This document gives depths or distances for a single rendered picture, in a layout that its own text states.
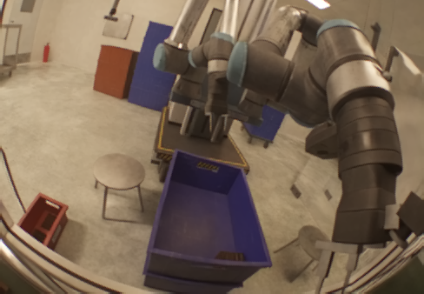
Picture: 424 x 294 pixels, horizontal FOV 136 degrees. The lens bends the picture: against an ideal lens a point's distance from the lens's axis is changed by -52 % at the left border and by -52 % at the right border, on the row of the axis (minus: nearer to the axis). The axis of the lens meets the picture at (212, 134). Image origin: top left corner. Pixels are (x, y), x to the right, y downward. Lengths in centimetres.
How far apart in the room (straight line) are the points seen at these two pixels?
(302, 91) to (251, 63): 10
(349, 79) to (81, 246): 108
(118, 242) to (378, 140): 103
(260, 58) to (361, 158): 24
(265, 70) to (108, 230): 100
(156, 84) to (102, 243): 215
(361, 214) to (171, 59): 96
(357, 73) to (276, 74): 16
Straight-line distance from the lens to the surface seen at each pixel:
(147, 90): 266
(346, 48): 25
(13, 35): 505
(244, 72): 33
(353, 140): 18
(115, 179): 96
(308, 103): 33
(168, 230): 83
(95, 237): 104
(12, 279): 24
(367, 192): 17
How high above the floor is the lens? 90
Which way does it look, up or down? 21 degrees down
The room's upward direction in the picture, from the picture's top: 21 degrees clockwise
